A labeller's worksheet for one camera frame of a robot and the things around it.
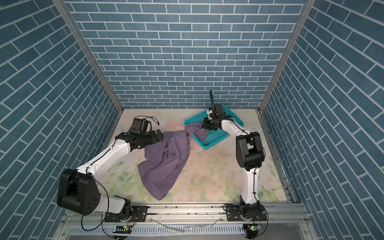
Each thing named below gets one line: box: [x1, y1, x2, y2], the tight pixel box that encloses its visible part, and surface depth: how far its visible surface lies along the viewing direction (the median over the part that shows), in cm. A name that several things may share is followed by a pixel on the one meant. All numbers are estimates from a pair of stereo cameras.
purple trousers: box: [137, 122, 209, 201], surface depth 86 cm
